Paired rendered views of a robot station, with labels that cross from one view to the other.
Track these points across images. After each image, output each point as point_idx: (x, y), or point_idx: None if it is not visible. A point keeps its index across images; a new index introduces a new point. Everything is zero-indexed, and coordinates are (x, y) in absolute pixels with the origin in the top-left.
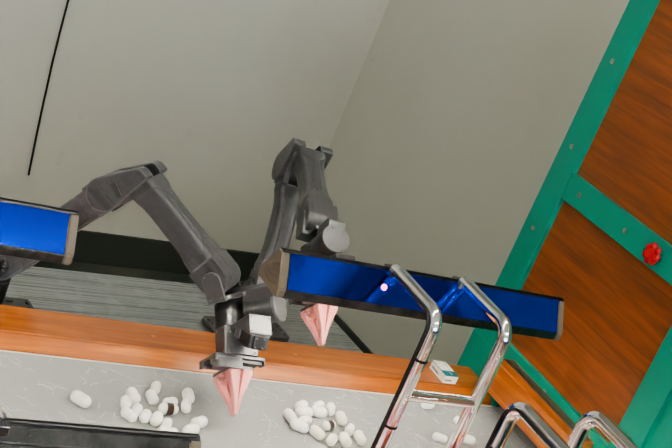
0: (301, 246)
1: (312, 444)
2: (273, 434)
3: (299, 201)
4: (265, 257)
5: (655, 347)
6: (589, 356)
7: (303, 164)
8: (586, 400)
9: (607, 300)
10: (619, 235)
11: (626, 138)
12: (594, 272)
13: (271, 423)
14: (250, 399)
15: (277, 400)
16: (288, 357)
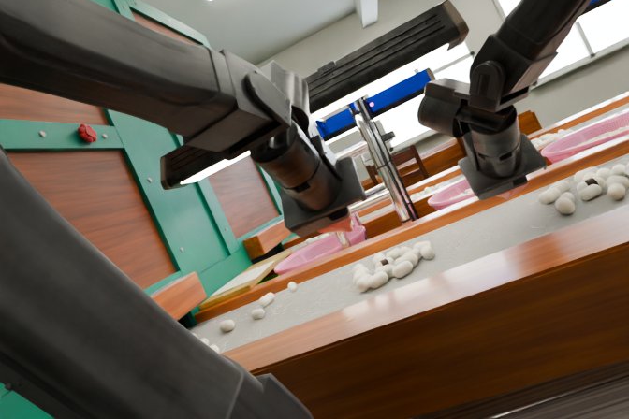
0: (298, 130)
1: None
2: (458, 238)
3: (184, 82)
4: (223, 356)
5: (135, 195)
6: (111, 249)
7: None
8: (141, 275)
9: (79, 200)
10: (41, 141)
11: None
12: (44, 192)
13: (454, 245)
14: (470, 255)
15: (429, 271)
16: (370, 307)
